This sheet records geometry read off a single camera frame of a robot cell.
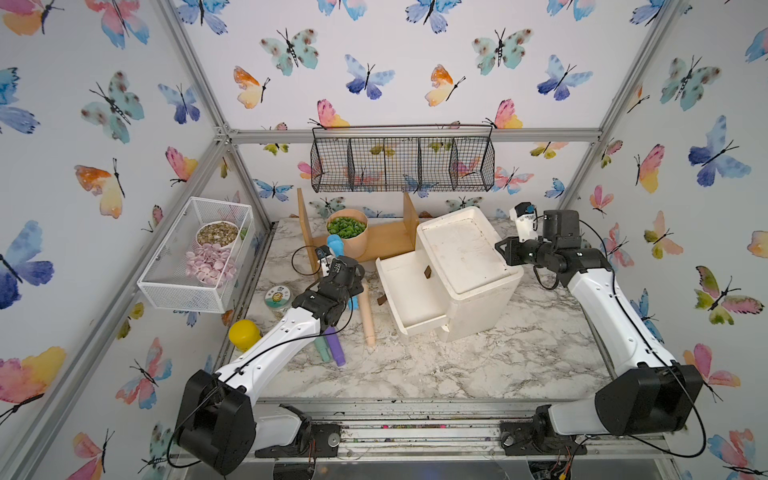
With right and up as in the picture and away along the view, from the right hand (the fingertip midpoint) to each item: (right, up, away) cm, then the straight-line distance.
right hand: (505, 241), depth 79 cm
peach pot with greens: (-42, +5, +14) cm, 45 cm away
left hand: (-41, -9, +5) cm, 42 cm away
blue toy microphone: (-46, -2, +6) cm, 46 cm away
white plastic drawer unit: (-13, -8, -2) cm, 16 cm away
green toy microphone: (-50, -30, +7) cm, 59 cm away
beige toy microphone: (-38, -23, +14) cm, 46 cm away
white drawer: (-25, -15, +10) cm, 31 cm away
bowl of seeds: (-70, +1, -8) cm, 70 cm away
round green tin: (-65, -16, +12) cm, 68 cm away
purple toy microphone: (-46, -30, +8) cm, 56 cm away
